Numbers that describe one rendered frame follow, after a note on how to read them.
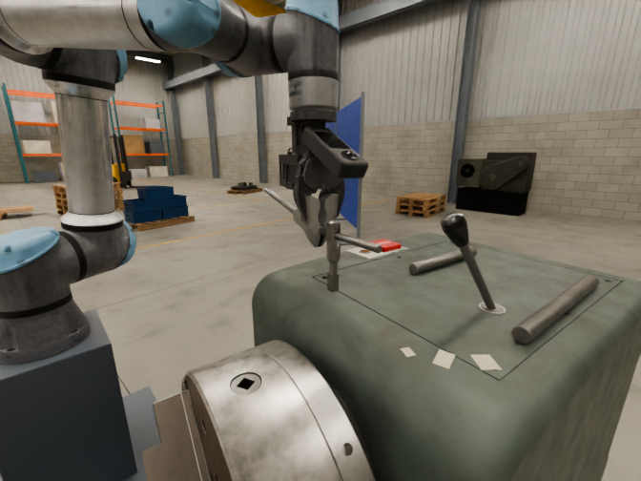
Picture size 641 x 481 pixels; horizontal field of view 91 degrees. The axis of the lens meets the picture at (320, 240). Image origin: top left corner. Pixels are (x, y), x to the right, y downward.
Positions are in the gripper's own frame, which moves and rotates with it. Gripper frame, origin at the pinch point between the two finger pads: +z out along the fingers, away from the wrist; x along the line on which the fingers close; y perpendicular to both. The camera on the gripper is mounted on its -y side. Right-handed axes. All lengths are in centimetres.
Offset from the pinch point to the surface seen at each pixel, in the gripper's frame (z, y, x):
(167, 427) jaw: 17.1, -6.4, 26.6
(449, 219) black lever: -5.7, -18.1, -7.6
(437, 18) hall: -393, 625, -862
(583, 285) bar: 6.1, -27.6, -31.7
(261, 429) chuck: 11.4, -18.2, 19.8
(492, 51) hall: -277, 462, -891
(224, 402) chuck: 10.3, -14.0, 21.8
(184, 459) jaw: 20.0, -9.2, 25.6
